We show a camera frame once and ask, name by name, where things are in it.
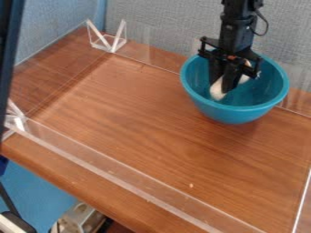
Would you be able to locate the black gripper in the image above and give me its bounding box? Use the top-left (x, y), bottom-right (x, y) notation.
top-left (198, 13), bottom-right (263, 93)

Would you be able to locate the white brown toy mushroom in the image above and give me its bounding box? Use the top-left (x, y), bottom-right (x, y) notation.
top-left (210, 58), bottom-right (254, 101)

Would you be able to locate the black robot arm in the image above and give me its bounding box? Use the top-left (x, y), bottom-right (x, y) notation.
top-left (198, 0), bottom-right (264, 98)

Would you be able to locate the blue plastic bowl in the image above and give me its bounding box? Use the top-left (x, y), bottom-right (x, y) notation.
top-left (180, 55), bottom-right (291, 125)

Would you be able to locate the clear acrylic front barrier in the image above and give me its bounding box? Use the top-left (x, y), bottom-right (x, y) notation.
top-left (3, 117), bottom-right (264, 233)

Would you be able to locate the white power strip below table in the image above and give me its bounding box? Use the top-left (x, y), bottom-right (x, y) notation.
top-left (48, 202), bottom-right (107, 233)

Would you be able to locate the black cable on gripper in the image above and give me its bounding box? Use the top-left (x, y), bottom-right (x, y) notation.
top-left (250, 0), bottom-right (270, 36)

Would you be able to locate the clear acrylic corner bracket left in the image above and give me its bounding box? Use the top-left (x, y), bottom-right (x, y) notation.
top-left (3, 100), bottom-right (27, 140)

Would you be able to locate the dark blue foreground post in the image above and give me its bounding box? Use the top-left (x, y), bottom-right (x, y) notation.
top-left (0, 0), bottom-right (25, 142)

